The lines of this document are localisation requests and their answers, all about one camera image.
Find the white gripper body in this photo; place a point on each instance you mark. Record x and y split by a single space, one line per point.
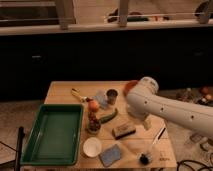
146 123

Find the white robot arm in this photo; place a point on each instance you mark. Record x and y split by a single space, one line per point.
142 99

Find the green plastic tray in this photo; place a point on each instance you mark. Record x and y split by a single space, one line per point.
55 136

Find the green cucumber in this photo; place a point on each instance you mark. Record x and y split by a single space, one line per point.
109 117

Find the black dish brush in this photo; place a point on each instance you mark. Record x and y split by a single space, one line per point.
146 157

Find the wooden table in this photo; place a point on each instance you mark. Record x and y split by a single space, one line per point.
131 146

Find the orange bowl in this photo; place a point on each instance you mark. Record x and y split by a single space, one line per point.
131 84

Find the blue sponge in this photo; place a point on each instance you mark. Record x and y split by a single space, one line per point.
110 155

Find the metal cup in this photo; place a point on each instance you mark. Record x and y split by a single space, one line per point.
111 96

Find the light blue cloth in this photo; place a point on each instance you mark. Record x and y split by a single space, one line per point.
101 99

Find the orange fruit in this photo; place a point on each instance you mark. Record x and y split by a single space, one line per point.
93 106

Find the small white bowl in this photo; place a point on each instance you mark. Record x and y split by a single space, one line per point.
92 147

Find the yellow banana toy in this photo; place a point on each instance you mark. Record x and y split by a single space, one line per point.
81 98

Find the black stand left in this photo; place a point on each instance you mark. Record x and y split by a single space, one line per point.
17 149

